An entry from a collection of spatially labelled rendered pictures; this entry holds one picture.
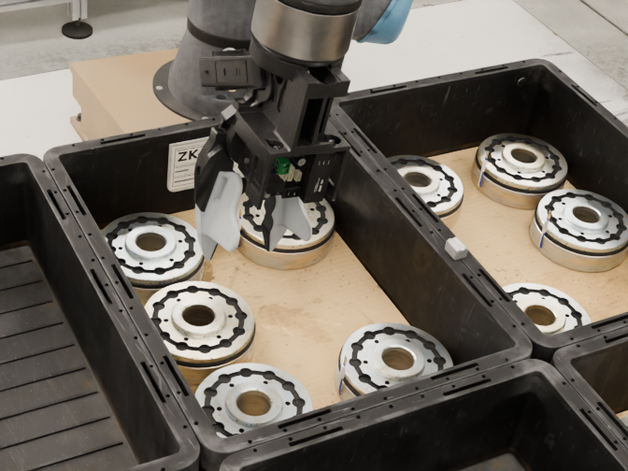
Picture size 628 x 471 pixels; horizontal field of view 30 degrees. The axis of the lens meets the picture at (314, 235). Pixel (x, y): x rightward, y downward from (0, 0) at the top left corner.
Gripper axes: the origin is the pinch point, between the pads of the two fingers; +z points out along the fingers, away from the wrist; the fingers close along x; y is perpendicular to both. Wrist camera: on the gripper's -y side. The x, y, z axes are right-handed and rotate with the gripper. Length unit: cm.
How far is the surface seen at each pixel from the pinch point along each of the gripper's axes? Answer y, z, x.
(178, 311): -1.0, 8.6, -3.6
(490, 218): -6.4, 7.7, 35.3
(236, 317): 0.7, 8.9, 1.5
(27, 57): -183, 90, 46
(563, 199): -3.2, 3.7, 41.6
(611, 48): -142, 71, 202
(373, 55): -58, 18, 55
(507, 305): 14.1, -0.4, 19.3
